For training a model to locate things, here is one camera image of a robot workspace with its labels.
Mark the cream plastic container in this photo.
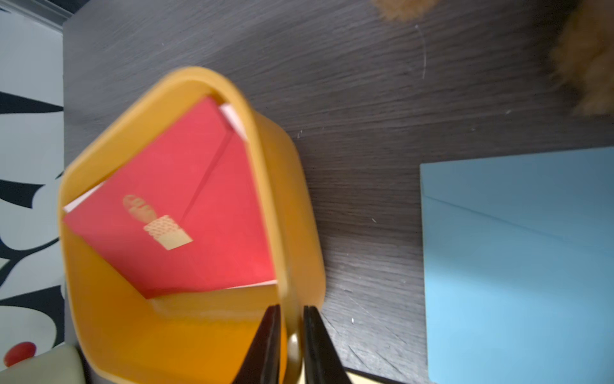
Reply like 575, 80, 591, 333
1, 345, 86, 384

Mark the light blue envelope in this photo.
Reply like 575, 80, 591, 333
420, 147, 613, 383

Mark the red envelope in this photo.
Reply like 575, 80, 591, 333
62, 95, 278, 299

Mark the yellow plastic storage box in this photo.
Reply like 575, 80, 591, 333
58, 67, 326, 383

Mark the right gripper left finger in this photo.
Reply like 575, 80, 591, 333
232, 305, 281, 384

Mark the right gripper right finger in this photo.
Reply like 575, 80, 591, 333
302, 306, 352, 384

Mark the brown plush dog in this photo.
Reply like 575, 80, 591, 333
371, 0, 614, 118

